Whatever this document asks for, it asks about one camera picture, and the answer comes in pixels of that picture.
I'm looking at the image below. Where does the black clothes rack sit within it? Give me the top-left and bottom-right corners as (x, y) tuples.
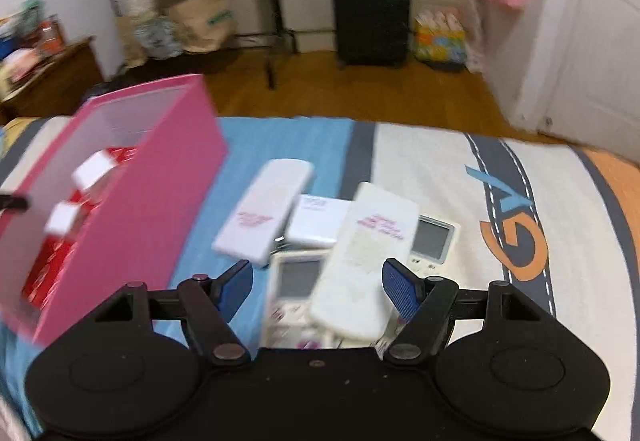
(220, 0), (301, 90)

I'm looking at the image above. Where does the white remote with grey screen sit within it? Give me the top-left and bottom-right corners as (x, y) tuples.
(261, 248), (346, 349)

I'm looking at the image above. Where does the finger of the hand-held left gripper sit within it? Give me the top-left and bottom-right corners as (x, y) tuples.
(0, 193), (30, 212)

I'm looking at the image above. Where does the white power adapter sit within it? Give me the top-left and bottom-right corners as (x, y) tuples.
(286, 194), (352, 249)

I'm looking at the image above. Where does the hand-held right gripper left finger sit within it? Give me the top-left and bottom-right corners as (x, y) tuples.
(95, 259), (254, 368)

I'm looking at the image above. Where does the white door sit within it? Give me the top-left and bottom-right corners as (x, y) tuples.
(515, 0), (640, 162)

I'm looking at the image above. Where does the colourful tissue pack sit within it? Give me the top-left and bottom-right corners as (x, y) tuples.
(412, 8), (468, 72)

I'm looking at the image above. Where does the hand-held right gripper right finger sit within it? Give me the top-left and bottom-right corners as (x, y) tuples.
(381, 258), (543, 367)

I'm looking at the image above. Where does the large white remote pink print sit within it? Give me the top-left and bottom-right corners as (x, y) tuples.
(309, 182), (421, 340)

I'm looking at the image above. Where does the black suitcase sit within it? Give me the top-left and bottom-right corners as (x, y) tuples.
(332, 0), (412, 69)

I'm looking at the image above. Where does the brown paper bag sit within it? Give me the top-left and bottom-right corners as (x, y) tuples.
(167, 0), (238, 54)

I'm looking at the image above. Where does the pink storage box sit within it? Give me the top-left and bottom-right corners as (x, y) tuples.
(0, 73), (231, 348)

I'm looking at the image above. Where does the red box with white cap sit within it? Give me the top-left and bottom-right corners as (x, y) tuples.
(22, 201), (96, 317)
(70, 147), (138, 202)

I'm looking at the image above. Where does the wooden cabinet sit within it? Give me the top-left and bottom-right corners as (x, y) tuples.
(0, 37), (104, 124)

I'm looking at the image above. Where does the striped printed bed sheet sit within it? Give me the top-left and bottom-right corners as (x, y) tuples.
(0, 115), (640, 441)

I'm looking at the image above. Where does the white remote with pink print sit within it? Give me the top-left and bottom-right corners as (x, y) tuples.
(212, 159), (315, 268)

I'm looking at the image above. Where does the clutter of packets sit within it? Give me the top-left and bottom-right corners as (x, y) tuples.
(0, 0), (68, 96)

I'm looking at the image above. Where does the small white remote with screen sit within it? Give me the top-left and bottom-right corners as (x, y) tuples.
(407, 215), (460, 278)

